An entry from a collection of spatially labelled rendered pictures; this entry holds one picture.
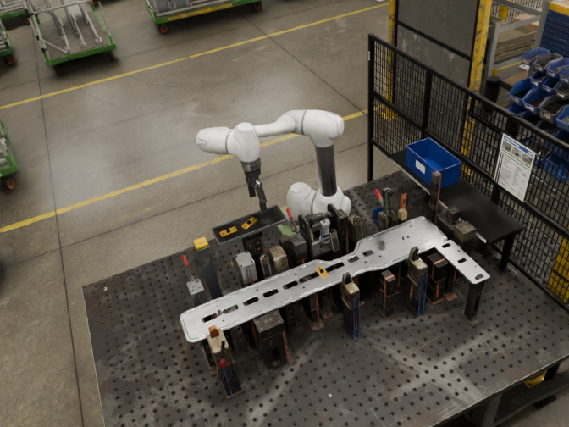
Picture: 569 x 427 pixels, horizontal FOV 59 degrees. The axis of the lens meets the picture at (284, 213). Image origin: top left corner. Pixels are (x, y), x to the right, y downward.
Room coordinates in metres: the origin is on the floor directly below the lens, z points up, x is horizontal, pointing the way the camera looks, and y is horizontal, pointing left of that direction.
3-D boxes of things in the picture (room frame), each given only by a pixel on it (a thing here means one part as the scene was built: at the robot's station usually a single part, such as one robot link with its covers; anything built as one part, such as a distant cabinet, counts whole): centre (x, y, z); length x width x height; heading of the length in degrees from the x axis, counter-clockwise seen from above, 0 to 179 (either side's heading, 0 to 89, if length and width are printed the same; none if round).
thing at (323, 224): (1.91, -0.17, 0.94); 0.18 x 0.13 x 0.49; 109
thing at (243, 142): (1.86, 0.13, 1.68); 0.13 x 0.11 x 0.16; 65
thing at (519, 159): (1.91, -1.14, 1.30); 0.23 x 0.02 x 0.31; 19
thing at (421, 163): (2.31, -0.88, 1.10); 0.30 x 0.17 x 0.13; 18
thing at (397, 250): (1.67, -0.13, 1.00); 1.38 x 0.22 x 0.02; 109
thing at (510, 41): (4.23, -1.86, 0.65); 1.00 x 0.50 x 1.30; 19
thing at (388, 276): (1.60, -0.46, 0.84); 0.11 x 0.08 x 0.29; 19
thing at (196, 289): (1.65, 0.47, 0.88); 0.11 x 0.10 x 0.36; 19
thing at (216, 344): (1.31, 0.35, 0.88); 0.15 x 0.11 x 0.36; 19
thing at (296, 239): (1.86, -0.05, 0.89); 0.13 x 0.11 x 0.38; 19
